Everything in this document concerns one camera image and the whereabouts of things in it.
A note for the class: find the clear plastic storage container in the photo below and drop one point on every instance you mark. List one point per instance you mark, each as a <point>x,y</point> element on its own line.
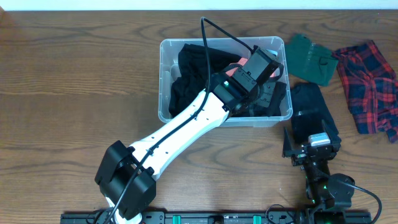
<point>169,72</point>

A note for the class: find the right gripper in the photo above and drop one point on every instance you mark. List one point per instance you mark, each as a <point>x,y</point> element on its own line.
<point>288,150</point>

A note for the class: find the dark green folded garment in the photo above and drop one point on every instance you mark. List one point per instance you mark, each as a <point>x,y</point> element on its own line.
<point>310,61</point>

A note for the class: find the small black garment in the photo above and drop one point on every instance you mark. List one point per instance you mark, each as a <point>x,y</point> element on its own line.
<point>274,107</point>

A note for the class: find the red navy plaid shirt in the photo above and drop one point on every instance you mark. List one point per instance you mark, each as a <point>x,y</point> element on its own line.
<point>370,86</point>

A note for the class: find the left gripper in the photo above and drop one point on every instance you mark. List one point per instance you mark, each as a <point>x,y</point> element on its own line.
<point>268,94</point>

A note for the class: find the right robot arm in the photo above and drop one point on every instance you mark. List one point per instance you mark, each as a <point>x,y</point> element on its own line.
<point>330,193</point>

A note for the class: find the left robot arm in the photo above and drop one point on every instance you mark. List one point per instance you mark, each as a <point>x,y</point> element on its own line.
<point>127,176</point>

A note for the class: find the black folded garment right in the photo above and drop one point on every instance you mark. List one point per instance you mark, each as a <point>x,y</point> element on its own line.
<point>309,109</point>

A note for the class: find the large black garment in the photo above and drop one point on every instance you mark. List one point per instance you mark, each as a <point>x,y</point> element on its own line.
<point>194,74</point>

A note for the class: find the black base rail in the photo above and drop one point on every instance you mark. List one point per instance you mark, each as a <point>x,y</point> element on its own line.
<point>272,216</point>

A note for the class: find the pink garment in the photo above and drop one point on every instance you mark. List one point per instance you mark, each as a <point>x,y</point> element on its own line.
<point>239,63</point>

